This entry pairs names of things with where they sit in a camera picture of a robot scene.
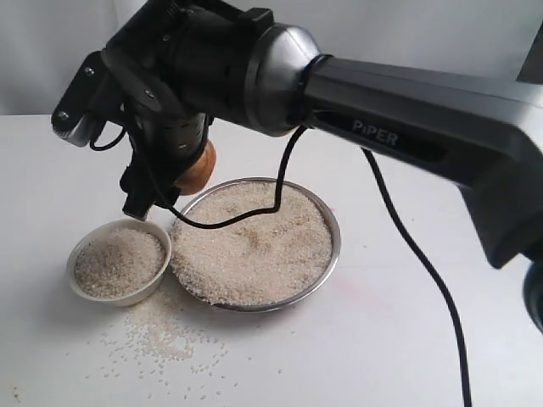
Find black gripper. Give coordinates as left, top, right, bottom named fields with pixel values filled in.
left=102, top=25, right=205, bottom=220

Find brown wooden cup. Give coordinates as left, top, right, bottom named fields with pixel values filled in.
left=175, top=141, right=216, bottom=196

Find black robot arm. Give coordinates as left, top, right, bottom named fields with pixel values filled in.
left=101, top=1, right=542, bottom=325

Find small white ceramic bowl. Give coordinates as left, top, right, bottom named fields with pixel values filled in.
left=66, top=220, right=172, bottom=307

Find large steel rice plate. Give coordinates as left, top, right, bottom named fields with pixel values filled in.
left=171, top=182, right=341, bottom=313

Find spilled rice grains on table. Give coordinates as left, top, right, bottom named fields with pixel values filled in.
left=67, top=292, right=289, bottom=382

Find dark object at right edge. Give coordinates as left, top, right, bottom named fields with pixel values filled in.
left=516, top=25, right=543, bottom=85

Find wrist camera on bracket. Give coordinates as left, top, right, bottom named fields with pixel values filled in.
left=51, top=51, right=123, bottom=148

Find black cable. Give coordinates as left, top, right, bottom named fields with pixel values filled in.
left=88, top=118, right=473, bottom=407

